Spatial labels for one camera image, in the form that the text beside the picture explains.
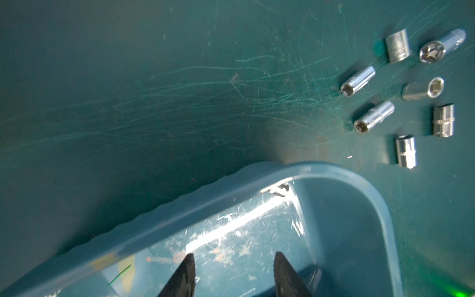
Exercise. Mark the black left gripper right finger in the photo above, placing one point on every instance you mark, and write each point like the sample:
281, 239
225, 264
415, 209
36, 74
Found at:
287, 281

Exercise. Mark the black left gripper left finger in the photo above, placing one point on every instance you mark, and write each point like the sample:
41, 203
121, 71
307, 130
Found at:
182, 282

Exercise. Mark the teal plastic storage box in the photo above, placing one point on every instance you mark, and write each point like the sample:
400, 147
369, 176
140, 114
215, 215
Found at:
332, 225

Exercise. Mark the chrome socket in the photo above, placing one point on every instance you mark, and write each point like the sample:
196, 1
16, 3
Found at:
443, 120
357, 81
374, 116
397, 45
430, 89
435, 50
406, 151

